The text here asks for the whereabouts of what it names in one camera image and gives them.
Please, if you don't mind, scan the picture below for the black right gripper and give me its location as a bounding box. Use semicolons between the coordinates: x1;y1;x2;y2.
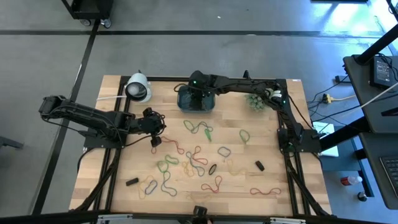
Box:
187;70;216;112

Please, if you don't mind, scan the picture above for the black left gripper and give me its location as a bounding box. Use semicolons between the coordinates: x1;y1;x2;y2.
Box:
134;107;167;148

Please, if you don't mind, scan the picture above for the red rubber band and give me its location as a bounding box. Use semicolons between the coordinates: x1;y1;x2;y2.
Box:
249;187;282;197
200;175;223;194
192;145;209;166
150;135;186;156

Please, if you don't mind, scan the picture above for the teal rubber band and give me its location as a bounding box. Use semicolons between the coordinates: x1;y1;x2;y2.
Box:
185;151;206;178
192;121;215;134
159;170;178;198

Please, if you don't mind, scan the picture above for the yellow rubber band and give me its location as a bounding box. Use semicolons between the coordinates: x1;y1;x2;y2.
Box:
182;159;196;178
185;192;214;203
225;158;247;177
137;174;157;200

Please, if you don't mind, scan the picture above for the teal plastic bin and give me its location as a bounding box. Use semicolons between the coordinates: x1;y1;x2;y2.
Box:
176;84;216;113

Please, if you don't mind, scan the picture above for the white spotlight lamp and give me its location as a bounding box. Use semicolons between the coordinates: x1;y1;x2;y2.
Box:
124;72;152;103

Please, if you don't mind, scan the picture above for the potted green succulent plant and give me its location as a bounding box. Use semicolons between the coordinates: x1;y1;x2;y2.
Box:
244;92;269;112

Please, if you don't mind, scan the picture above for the black crossbar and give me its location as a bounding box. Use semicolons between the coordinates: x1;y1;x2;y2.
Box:
0;210;398;224

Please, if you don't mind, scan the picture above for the black wheeled cart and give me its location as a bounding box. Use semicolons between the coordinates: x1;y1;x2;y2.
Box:
61;0;114;29

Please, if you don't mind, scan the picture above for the black slanted support beam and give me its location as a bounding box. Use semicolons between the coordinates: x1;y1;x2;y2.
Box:
319;115;371;152

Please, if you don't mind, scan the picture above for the black chair base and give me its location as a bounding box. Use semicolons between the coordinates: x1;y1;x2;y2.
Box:
0;135;25;151

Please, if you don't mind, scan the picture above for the black desk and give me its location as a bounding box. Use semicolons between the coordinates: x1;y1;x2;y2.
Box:
343;53;398;135
359;132;398;210

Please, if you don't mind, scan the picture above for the black power adapter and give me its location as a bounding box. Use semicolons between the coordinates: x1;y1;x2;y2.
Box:
369;55;392;90

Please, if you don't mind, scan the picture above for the black diagonal pole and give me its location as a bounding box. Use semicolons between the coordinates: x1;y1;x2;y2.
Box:
355;24;398;65

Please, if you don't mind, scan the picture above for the black keyboard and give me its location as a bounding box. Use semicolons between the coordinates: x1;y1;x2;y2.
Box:
379;154;398;200

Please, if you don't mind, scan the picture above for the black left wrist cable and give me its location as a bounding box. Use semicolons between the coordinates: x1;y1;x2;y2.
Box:
124;134;153;147

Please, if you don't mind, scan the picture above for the white lamp cable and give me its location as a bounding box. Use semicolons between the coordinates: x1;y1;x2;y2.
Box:
96;95;127;101

